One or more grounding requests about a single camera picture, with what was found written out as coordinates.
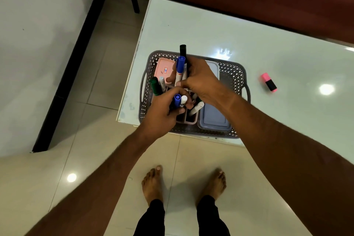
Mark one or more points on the person's right hand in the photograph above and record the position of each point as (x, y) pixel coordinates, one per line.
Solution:
(203, 81)

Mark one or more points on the person's left hand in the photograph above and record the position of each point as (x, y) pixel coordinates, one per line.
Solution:
(160, 117)

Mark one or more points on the white lidded container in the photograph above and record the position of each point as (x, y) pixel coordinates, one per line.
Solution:
(214, 70)

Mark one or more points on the grey perforated plastic basket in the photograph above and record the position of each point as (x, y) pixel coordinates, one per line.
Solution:
(235, 78)

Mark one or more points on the pink plastic pen organizer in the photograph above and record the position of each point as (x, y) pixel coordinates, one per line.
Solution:
(193, 121)

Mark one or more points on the grey-blue square lidded container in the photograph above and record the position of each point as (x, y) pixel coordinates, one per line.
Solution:
(213, 119)

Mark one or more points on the small pink box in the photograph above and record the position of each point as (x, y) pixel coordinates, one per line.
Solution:
(161, 68)

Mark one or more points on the pink highlighter marker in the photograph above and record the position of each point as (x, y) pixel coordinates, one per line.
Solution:
(266, 77)

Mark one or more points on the person's left forearm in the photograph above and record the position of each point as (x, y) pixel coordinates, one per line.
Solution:
(91, 191)

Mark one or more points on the person's right forearm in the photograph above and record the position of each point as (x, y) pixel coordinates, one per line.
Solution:
(290, 166)

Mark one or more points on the person's left foot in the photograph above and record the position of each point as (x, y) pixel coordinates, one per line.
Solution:
(152, 186)

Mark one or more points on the person's foot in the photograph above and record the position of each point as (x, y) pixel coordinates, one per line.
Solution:
(152, 186)
(214, 186)

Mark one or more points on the person's right foot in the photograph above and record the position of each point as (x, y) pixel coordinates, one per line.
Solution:
(214, 186)

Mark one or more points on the black baseboard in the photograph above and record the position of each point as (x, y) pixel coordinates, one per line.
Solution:
(74, 58)

